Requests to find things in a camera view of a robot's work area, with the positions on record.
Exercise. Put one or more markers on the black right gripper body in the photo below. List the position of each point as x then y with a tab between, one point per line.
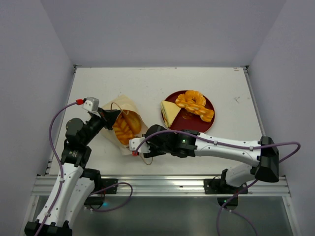
149	152

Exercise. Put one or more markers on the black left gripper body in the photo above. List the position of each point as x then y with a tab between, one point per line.
94	125

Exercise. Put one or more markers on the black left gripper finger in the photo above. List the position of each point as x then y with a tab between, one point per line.
109	122
106	113

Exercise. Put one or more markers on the fake braided orange bread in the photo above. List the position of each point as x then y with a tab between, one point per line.
122	130

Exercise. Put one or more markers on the white paper bag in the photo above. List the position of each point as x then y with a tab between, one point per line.
124	104

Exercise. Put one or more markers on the fake triangle sandwich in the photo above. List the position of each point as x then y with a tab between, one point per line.
169	112

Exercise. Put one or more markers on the fake twisted glazed bread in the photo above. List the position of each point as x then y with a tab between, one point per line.
205	114

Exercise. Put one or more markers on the fake round bun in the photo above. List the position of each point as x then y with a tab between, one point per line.
134	122

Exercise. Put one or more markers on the fake orange ring donut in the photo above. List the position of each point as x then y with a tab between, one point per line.
190	97

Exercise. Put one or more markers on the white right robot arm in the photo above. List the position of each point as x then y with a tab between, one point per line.
258	160

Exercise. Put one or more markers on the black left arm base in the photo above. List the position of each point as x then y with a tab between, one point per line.
96	201

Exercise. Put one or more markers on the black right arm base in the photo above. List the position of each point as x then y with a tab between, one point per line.
213	186

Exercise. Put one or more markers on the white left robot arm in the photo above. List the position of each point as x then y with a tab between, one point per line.
74	182

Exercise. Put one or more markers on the dark red round plate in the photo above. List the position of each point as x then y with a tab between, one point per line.
186	120

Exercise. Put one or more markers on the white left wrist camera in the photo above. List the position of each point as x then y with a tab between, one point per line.
89	104

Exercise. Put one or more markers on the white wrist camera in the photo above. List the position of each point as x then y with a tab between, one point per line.
89	104
138	146

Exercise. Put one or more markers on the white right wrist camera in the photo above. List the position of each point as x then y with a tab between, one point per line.
138	146

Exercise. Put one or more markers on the aluminium mounting rail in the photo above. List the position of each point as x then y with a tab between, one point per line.
192	186

